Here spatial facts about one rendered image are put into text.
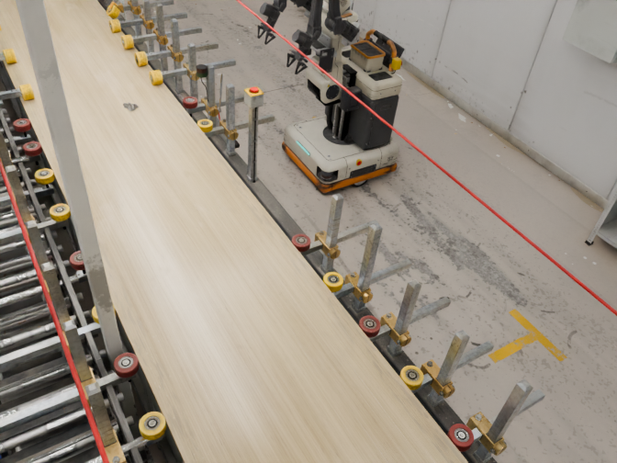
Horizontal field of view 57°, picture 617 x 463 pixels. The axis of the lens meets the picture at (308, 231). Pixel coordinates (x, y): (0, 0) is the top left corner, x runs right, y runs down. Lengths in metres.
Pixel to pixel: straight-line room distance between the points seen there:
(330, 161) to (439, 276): 1.08
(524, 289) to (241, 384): 2.31
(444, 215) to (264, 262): 2.10
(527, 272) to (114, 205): 2.59
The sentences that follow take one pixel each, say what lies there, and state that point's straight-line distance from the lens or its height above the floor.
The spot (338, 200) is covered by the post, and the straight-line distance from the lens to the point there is 2.29.
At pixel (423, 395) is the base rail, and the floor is 0.70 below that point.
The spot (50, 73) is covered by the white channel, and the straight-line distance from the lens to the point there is 1.47.
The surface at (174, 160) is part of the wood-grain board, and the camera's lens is 2.86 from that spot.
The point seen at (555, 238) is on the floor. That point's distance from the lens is 4.32.
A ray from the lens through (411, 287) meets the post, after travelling 2.05.
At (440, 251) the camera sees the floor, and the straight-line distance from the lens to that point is 3.87.
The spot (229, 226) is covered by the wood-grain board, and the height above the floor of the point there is 0.90.
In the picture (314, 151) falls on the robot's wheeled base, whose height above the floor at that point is 0.28.
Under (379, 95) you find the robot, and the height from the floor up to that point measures 0.73.
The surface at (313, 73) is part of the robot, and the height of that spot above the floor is 0.80.
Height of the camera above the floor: 2.56
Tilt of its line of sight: 42 degrees down
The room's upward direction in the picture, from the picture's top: 6 degrees clockwise
